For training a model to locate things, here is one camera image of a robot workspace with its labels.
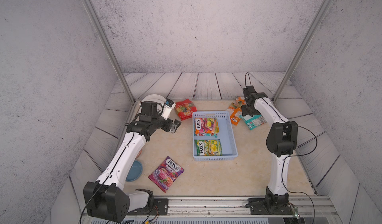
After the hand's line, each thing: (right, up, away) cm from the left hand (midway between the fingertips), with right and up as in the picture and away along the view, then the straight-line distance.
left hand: (174, 118), depth 78 cm
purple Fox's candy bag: (-6, -31, +3) cm, 32 cm away
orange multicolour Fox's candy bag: (+18, -6, +22) cm, 29 cm away
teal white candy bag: (+51, -4, +26) cm, 57 cm away
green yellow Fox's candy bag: (+19, -19, +13) cm, 30 cm away
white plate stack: (-16, +12, +19) cm, 28 cm away
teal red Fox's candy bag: (+18, -12, +20) cm, 30 cm away
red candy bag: (+3, +5, +32) cm, 33 cm away
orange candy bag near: (+40, +1, +31) cm, 50 cm away
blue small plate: (-22, -30, +3) cm, 37 cm away
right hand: (+47, +4, +19) cm, 50 cm away
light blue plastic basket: (+23, -14, +20) cm, 33 cm away
